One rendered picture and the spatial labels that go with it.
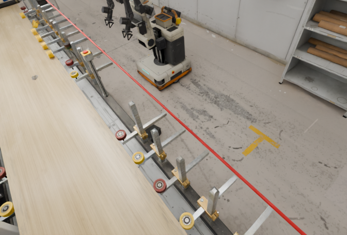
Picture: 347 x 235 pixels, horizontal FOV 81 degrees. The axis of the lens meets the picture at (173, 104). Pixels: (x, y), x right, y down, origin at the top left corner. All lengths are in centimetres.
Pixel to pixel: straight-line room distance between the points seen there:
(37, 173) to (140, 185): 72
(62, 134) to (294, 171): 223
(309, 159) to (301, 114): 63
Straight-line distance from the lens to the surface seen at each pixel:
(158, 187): 133
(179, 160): 114
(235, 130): 264
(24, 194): 168
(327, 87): 336
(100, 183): 145
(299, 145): 274
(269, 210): 140
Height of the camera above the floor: 214
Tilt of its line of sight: 48 degrees down
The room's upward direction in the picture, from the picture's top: 8 degrees counter-clockwise
